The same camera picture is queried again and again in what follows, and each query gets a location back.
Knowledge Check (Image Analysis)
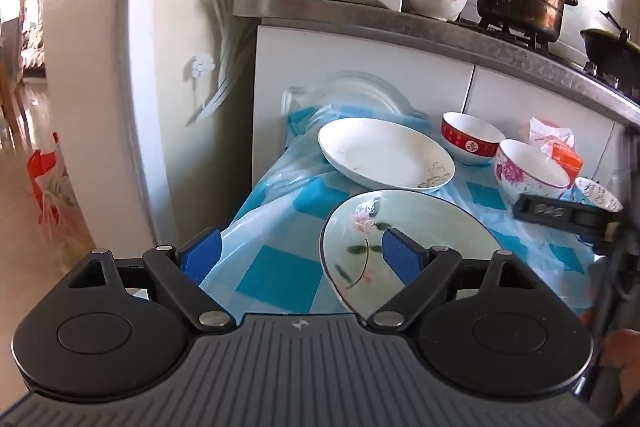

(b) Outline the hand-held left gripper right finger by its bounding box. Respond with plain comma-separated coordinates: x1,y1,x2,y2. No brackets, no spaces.
366,228,535,334

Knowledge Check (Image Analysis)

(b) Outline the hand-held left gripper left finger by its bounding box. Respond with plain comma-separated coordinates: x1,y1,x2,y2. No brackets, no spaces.
67,228,237,334

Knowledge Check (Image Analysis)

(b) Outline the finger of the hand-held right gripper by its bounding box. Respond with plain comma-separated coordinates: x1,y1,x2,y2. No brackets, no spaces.
514,193,623,238

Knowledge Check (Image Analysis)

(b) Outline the pale green lotus print plate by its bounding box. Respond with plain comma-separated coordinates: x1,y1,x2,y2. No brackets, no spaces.
319,189,503,315

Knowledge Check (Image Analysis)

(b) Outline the white plate with flower print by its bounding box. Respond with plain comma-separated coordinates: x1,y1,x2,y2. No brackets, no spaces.
317,118,456,192

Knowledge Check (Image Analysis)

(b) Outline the red bowl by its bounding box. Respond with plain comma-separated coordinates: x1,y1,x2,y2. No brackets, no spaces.
441,112,507,166

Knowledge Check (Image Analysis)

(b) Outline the person's right hand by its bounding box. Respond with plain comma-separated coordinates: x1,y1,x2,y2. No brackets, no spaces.
600,329,640,373

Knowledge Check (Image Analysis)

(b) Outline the pink floral bowl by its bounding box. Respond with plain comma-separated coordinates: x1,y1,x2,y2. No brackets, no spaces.
494,139,572,208

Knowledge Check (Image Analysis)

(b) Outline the blue cartoon bowl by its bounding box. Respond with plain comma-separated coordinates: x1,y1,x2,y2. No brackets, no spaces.
574,177,624,214

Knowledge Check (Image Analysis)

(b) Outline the orange packet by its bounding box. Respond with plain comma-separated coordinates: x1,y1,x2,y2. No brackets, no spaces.
550,142,584,180

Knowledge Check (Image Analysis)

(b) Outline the white printed plastic bag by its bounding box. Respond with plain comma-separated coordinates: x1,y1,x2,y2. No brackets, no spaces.
529,117,576,158

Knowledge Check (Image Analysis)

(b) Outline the blue checked plastic tablecloth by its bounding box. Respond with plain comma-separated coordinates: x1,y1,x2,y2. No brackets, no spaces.
197,104,601,323

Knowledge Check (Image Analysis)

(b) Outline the gas stove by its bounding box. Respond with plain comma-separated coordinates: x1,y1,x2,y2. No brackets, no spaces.
450,17,640,102

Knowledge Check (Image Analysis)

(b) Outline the red plastic bag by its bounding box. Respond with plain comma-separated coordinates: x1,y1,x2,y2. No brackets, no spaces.
26,132,93,258

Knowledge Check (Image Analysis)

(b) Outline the black wok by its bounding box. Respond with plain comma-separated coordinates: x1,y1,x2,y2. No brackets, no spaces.
580,11,640,80

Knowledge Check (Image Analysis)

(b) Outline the white kitchen cabinet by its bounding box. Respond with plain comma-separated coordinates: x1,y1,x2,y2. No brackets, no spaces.
251,24,640,208

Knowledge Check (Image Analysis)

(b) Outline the silver refrigerator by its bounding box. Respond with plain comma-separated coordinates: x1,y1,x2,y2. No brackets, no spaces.
42,0,261,268

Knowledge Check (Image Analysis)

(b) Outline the grey kitchen countertop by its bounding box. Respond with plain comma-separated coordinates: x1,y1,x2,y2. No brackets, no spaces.
232,0,640,128

